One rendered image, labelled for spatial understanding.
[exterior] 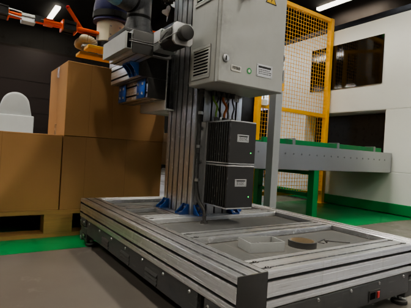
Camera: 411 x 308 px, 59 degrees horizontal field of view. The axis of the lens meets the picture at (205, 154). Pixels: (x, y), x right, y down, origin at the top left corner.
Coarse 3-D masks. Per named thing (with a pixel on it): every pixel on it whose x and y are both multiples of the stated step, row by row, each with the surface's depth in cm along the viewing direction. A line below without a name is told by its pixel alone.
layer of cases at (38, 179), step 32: (0, 160) 176; (32, 160) 184; (64, 160) 193; (96, 160) 203; (128, 160) 214; (160, 160) 226; (0, 192) 177; (32, 192) 185; (64, 192) 194; (96, 192) 203; (128, 192) 214
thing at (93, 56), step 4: (80, 52) 219; (84, 52) 221; (88, 52) 223; (76, 56) 226; (80, 56) 225; (84, 56) 225; (88, 56) 224; (92, 56) 224; (96, 56) 225; (100, 56) 226; (100, 60) 234; (104, 60) 233; (108, 60) 232
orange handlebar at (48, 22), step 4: (12, 12) 192; (16, 12) 193; (12, 16) 196; (44, 20) 201; (48, 20) 202; (52, 20) 203; (44, 24) 204; (48, 24) 203; (52, 24) 203; (56, 24) 205; (60, 24) 205; (60, 28) 210; (80, 28) 211; (84, 28) 213; (80, 32) 216; (84, 32) 217; (88, 32) 215; (92, 32) 216; (96, 32) 217
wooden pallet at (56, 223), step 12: (0, 216) 177; (12, 216) 227; (24, 216) 229; (36, 216) 226; (48, 216) 189; (60, 216) 193; (72, 216) 238; (48, 228) 190; (60, 228) 193; (72, 228) 205; (0, 240) 177
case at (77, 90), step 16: (64, 64) 198; (80, 64) 195; (64, 80) 196; (80, 80) 195; (96, 80) 200; (64, 96) 194; (80, 96) 196; (96, 96) 201; (112, 96) 206; (64, 112) 193; (80, 112) 196; (96, 112) 201; (112, 112) 206; (128, 112) 212; (48, 128) 223; (64, 128) 192; (80, 128) 196; (96, 128) 201; (112, 128) 207; (128, 128) 213; (144, 128) 218; (160, 128) 225
